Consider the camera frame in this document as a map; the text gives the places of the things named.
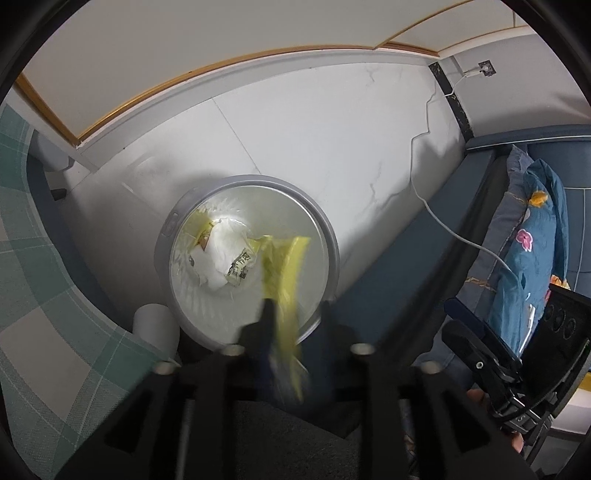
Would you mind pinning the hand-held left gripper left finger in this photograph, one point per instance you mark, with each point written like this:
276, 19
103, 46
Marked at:
267, 350

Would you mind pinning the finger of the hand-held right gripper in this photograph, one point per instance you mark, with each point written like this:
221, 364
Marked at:
480, 360
480, 334

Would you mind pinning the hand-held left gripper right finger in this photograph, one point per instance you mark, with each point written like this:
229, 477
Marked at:
328, 350

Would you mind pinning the yellow snack wrapper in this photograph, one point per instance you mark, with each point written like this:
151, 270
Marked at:
291, 295

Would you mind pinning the yellow printed wrapper scrap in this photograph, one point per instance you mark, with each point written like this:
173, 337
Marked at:
240, 266

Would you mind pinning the grey round trash bin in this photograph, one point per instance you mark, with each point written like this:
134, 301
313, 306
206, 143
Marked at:
319, 221

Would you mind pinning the small yellow wrapper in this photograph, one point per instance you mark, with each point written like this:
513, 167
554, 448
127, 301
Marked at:
203, 237

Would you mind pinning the person's right hand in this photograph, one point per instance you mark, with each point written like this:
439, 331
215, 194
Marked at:
517, 444

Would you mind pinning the blue floral pillow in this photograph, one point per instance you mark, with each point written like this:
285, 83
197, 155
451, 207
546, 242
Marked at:
531, 258

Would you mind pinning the dark grey cloth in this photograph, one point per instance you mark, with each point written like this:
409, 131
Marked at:
286, 443

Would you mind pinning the blue sofa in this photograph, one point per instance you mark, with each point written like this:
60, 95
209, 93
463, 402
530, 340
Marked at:
406, 258

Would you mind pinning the grey-blue pillow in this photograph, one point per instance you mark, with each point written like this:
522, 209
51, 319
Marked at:
510, 194

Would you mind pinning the green checked tablecloth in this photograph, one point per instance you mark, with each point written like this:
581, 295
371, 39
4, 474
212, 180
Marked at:
46, 277

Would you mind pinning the black wall trim strip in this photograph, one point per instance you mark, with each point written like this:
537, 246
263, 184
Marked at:
455, 101

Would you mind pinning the wall socket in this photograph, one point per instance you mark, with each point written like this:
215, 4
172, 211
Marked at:
487, 68

